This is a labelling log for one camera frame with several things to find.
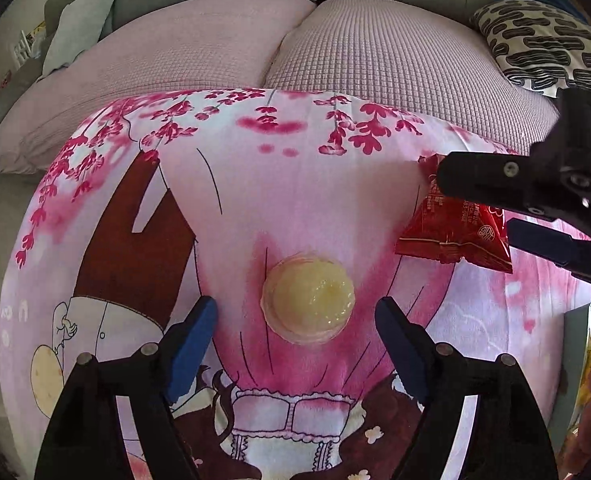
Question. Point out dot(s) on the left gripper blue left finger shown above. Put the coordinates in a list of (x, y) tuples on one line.
[(185, 345)]

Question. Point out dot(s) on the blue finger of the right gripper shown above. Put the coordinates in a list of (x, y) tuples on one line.
[(559, 248), (507, 181)]

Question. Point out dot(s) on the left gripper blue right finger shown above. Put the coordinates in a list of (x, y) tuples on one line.
[(405, 345)]

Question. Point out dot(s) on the red triangular snack packet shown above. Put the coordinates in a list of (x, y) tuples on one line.
[(448, 229)]

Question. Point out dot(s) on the yellow jelly cup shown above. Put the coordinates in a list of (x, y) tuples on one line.
[(307, 299)]

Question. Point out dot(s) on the yellow transparent cake packet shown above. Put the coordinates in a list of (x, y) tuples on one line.
[(583, 394)]

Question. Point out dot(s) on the teal white cardboard tray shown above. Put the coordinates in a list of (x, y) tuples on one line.
[(565, 417)]

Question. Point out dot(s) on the black white patterned pillow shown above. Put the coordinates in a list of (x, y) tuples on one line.
[(537, 46)]

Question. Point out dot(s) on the pink sofa seat cover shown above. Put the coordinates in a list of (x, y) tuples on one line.
[(380, 50)]

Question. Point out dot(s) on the pink cartoon tablecloth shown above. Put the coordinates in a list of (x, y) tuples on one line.
[(296, 212)]

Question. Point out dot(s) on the light grey small cushion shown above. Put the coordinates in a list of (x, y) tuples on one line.
[(72, 27)]

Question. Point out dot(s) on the white items on shelf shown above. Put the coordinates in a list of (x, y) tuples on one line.
[(28, 47)]

